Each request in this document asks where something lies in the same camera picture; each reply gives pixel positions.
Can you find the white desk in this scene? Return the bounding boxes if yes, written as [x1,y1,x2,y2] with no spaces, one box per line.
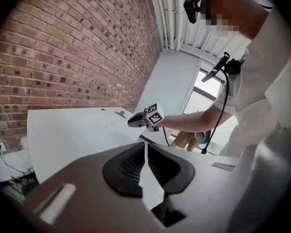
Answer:
[26,106,169,184]

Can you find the bundle of floor cables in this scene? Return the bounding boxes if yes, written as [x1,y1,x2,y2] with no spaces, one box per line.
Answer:
[0,151,37,196]

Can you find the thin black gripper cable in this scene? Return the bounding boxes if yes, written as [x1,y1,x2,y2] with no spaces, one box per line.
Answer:
[162,127,172,148]

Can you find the person's head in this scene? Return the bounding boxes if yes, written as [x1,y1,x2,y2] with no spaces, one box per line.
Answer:
[204,0,270,41]

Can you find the tan wooden chair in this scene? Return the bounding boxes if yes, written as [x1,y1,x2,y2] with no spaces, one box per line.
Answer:
[171,131,197,152]

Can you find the black chest-mounted clip device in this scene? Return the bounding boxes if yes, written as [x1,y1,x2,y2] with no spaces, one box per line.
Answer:
[200,51,243,83]

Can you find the black head camera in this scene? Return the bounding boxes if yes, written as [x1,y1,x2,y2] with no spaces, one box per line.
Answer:
[183,0,206,24]

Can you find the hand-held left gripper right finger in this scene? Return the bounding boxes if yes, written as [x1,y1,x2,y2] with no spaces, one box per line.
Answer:
[147,143,239,217]

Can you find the person's right forearm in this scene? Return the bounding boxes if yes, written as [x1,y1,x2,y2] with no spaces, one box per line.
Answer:
[157,104,225,133]

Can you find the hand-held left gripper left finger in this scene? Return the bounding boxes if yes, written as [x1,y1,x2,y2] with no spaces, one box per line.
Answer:
[23,141,166,233]

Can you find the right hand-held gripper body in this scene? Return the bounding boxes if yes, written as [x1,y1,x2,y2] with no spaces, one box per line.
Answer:
[140,102,165,133]

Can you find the white ceiling pipes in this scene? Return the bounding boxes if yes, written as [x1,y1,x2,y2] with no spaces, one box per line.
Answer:
[150,0,185,51]

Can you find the window with grey frame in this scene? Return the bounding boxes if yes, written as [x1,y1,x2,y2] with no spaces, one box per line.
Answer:
[181,68,239,155]

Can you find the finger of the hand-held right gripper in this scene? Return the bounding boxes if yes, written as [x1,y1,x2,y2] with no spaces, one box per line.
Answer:
[127,113,145,128]

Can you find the long black cable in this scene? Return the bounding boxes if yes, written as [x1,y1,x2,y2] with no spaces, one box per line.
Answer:
[200,68,231,154]

